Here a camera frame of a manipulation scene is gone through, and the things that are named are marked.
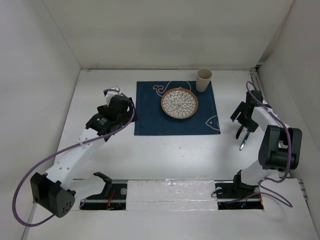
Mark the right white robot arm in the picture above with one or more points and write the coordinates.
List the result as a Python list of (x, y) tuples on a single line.
[(249, 176)]

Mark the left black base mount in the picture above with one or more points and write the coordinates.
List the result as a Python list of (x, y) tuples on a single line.
[(113, 197)]

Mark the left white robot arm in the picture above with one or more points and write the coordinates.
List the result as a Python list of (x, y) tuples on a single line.
[(55, 189)]

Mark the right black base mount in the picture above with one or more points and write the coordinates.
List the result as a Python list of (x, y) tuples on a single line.
[(232, 197)]

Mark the green-handled metal fork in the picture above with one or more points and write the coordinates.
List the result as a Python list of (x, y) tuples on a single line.
[(244, 141)]

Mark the aluminium side rail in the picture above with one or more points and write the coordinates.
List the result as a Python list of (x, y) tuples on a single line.
[(281, 145)]

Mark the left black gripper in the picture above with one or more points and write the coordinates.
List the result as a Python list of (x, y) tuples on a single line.
[(128, 117)]

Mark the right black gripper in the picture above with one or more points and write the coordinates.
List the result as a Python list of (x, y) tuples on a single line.
[(252, 126)]

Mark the blue whale cloth napkin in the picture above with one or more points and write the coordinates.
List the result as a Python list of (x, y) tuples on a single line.
[(153, 121)]

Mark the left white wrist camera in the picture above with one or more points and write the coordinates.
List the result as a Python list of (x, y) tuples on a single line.
[(111, 92)]

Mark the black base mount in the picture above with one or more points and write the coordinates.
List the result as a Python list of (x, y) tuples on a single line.
[(232, 197), (113, 197)]

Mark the floral orange-rimmed plate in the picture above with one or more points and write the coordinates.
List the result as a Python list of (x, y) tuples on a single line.
[(179, 103)]

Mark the beige ceramic cup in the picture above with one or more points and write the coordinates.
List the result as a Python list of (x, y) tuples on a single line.
[(203, 78)]

